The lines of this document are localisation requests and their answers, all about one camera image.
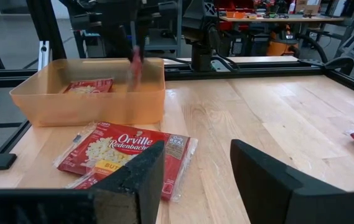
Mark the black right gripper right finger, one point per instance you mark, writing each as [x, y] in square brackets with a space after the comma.
[263, 186]

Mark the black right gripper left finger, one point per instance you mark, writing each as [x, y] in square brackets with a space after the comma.
[139, 193]

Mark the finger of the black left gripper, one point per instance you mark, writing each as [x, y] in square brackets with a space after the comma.
[125, 39]
[142, 34]

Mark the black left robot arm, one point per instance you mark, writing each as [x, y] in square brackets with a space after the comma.
[201, 18]

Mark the grey shelf cart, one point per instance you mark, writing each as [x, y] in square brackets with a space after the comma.
[161, 37]

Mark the orange plastic basket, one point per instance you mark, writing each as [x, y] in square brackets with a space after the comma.
[86, 109]

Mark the silver aluminium extrusion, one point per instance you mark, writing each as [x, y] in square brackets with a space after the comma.
[43, 54]

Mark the black equipment case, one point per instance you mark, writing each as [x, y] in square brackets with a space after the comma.
[257, 43]
[235, 43]

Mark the small orange bin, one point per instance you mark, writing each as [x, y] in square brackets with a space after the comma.
[235, 14]

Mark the red toolbox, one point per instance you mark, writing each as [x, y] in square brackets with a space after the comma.
[235, 4]

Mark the orange shop vacuum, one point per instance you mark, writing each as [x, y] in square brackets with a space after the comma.
[281, 45]

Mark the wooden workbench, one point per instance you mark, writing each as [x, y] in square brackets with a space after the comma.
[282, 19]

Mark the cardboard box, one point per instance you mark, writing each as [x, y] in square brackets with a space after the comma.
[307, 5]

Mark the black aluminium table frame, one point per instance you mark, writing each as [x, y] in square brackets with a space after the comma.
[257, 70]

